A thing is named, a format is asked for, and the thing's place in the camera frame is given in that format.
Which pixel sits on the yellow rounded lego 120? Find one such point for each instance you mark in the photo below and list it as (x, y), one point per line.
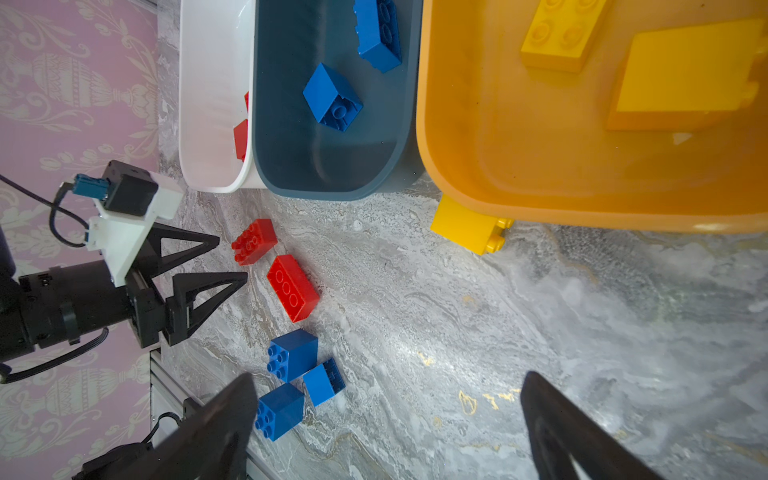
(687, 79)

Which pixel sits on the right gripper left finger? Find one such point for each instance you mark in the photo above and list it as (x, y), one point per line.
(210, 444)

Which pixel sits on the yellow lego cube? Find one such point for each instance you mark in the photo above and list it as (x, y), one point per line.
(473, 231)

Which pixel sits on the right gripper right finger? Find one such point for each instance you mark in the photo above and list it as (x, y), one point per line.
(562, 436)

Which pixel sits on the blue sloped lego brick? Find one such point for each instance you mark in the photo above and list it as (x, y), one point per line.
(323, 382)

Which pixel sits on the yellow plastic bin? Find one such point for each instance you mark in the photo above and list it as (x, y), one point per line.
(531, 144)

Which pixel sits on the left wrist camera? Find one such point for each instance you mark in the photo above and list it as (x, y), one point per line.
(129, 200)

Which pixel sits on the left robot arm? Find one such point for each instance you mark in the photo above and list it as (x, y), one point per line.
(43, 359)

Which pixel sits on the long red lego brick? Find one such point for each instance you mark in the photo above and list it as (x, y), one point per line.
(254, 242)

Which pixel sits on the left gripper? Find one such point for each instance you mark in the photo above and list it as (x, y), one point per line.
(63, 304)

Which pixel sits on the dark teal plastic bin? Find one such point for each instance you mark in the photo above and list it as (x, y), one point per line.
(294, 154)

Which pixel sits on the white plastic bin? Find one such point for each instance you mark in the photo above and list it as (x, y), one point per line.
(216, 74)

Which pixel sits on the yellow lego brick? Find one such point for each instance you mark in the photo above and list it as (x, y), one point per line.
(562, 33)

